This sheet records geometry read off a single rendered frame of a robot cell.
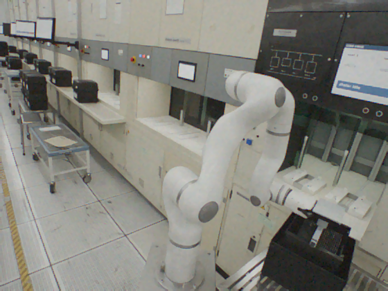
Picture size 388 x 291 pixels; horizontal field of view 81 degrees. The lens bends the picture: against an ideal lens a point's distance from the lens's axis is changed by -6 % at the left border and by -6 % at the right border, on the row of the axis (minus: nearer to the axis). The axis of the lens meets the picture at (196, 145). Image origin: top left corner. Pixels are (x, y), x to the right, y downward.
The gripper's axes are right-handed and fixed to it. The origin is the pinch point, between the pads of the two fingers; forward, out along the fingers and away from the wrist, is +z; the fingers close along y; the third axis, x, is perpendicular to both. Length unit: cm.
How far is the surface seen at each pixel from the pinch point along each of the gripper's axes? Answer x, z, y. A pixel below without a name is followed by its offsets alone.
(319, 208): 2.5, -2.6, 3.0
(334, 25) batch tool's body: 69, -23, -31
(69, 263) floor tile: -106, -137, 39
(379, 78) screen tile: 50, 0, -27
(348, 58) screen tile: 56, -13, -30
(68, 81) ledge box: -17, -402, -89
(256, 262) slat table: -29.8, -17.2, 10.3
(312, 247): -8.3, 0.1, 11.5
